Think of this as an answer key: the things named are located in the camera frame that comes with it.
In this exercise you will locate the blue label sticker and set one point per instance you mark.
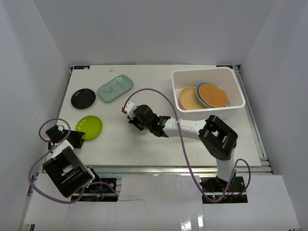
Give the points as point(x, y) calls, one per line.
point(81, 67)

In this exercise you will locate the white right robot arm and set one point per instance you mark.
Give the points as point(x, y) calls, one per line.
point(217, 137)

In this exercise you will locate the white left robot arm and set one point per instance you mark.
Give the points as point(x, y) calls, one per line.
point(66, 170)

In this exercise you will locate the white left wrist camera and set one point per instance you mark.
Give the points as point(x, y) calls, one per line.
point(49, 139)

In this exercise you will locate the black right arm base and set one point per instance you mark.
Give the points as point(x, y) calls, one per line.
point(214, 190)

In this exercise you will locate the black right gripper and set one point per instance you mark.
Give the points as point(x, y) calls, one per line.
point(133, 122)

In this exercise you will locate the black round plate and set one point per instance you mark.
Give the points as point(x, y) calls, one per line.
point(83, 98)

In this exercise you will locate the pale green rectangular dish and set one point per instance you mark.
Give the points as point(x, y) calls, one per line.
point(115, 88)

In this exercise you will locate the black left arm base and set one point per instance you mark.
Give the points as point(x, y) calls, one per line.
point(102, 192)

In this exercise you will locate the tan round plate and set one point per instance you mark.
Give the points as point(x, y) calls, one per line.
point(189, 99)

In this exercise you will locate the white plastic bin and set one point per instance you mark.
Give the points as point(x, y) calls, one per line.
point(223, 76)

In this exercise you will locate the aluminium table frame rail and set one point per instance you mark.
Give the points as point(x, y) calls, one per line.
point(156, 170)

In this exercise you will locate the woven wicker round plate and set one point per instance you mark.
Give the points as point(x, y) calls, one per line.
point(213, 95)

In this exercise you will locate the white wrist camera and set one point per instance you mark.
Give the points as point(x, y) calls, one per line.
point(49, 139)
point(128, 109)

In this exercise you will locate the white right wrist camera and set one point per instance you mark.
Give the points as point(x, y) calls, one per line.
point(128, 109)

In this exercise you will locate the blue round plate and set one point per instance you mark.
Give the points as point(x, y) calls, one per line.
point(199, 97)

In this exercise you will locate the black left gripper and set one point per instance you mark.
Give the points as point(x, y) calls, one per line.
point(72, 138)

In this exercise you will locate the lime green round plate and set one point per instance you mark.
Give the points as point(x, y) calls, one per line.
point(91, 126)

